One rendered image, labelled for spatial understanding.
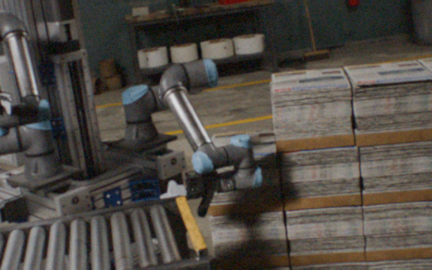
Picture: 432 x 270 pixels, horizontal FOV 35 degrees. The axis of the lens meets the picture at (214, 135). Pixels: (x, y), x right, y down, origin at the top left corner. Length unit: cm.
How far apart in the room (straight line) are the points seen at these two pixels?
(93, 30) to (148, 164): 618
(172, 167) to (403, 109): 99
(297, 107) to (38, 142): 98
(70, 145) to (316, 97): 105
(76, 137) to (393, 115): 127
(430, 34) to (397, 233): 698
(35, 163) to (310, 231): 108
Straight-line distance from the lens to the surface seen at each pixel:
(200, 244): 188
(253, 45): 861
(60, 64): 282
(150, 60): 848
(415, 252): 270
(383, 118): 251
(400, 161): 257
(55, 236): 216
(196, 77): 256
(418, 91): 251
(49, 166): 269
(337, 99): 249
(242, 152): 236
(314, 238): 265
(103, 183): 283
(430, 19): 947
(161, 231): 205
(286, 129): 251
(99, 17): 899
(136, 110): 292
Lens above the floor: 159
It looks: 15 degrees down
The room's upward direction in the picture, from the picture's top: 7 degrees counter-clockwise
